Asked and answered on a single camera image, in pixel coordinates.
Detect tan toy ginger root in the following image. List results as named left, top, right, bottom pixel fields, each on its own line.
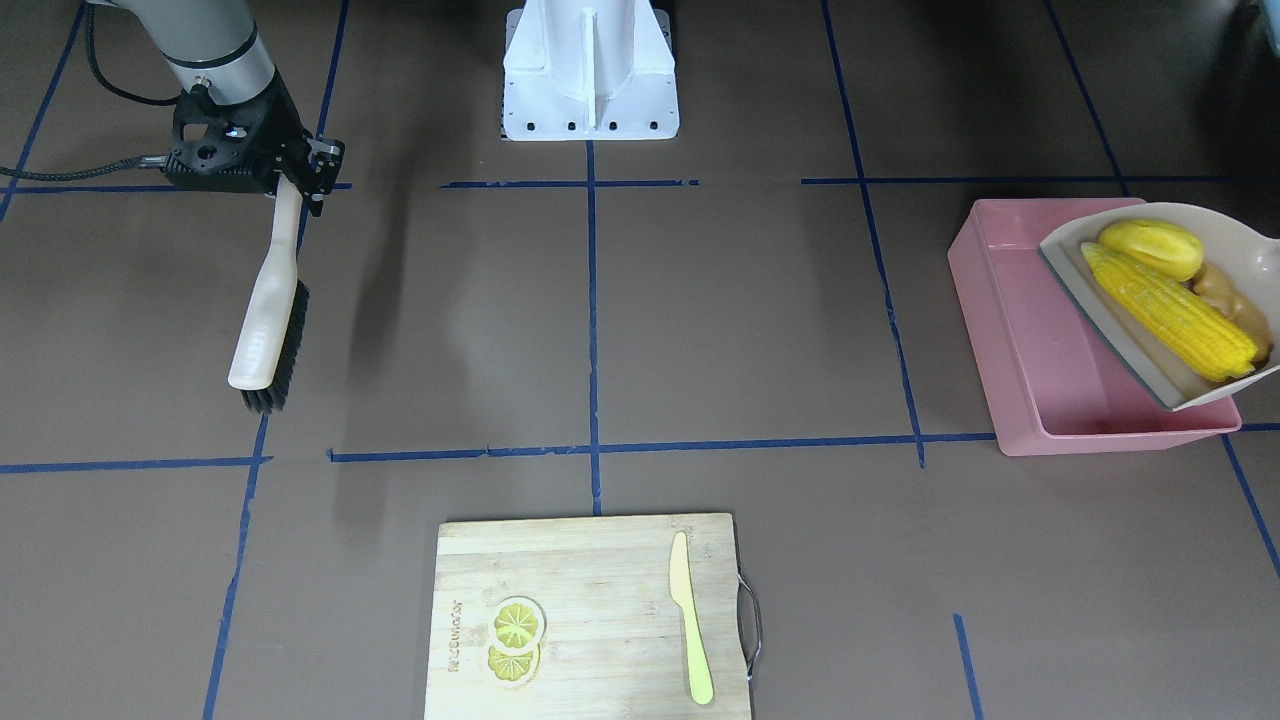
left=1190, top=261, right=1274, bottom=366

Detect yellow toy lemon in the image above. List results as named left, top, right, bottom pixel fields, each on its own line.
left=1097, top=217, right=1204, bottom=282

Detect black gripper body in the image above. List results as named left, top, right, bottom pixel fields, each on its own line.
left=163, top=72, right=346, bottom=196

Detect toy lemon slice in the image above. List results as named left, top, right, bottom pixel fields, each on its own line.
left=486, top=596, right=547, bottom=656

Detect white mounting post with base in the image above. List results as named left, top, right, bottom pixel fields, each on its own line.
left=500, top=1, right=681, bottom=142

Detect yellow toy corn cob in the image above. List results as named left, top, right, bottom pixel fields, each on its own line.
left=1080, top=242, right=1256, bottom=383

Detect wooden cutting board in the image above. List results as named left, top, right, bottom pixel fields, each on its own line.
left=424, top=512, right=755, bottom=719

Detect pink plastic bin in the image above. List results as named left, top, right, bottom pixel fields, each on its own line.
left=947, top=199, right=1242, bottom=457

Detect beige plastic dustpan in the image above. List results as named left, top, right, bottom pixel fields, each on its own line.
left=1039, top=202, right=1279, bottom=413

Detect wooden hand brush black bristles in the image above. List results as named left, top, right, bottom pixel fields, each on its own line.
left=227, top=178, right=311, bottom=414

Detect yellow plastic toy knife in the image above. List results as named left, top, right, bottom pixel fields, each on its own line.
left=668, top=530, right=716, bottom=706

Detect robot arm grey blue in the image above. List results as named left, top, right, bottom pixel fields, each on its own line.
left=110, top=1, right=346, bottom=217

